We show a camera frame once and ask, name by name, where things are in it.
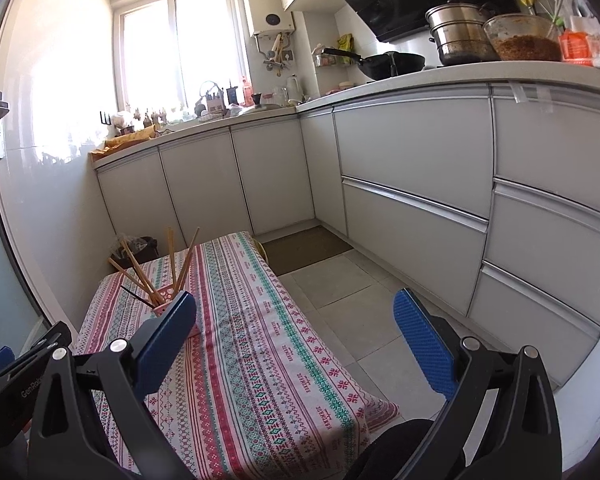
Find stainless steel steamer pot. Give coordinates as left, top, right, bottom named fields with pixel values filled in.
left=425, top=2, right=500, bottom=66

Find orange packet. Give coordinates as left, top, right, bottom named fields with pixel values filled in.
left=559, top=29, right=593, bottom=66

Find brown floor mat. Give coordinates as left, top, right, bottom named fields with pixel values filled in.
left=263, top=226, right=352, bottom=275

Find white electric kettle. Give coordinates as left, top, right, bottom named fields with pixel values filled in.
left=286, top=75, right=304, bottom=106

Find white water heater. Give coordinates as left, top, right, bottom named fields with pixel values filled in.
left=244, top=0, right=296, bottom=37

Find white kitchen cabinets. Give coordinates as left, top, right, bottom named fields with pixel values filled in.
left=95, top=62, right=600, bottom=385

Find black frying pan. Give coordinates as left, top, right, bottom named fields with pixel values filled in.
left=322, top=48, right=426, bottom=81

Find glass bowl with food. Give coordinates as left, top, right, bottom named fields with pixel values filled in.
left=482, top=13, right=562, bottom=62

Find black trash bin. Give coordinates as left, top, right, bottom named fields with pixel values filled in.
left=110, top=236, right=159, bottom=269

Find black chopstick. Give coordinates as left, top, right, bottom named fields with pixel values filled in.
left=120, top=285, right=154, bottom=309

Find pink perforated basket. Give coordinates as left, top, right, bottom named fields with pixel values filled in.
left=152, top=290, right=200, bottom=338

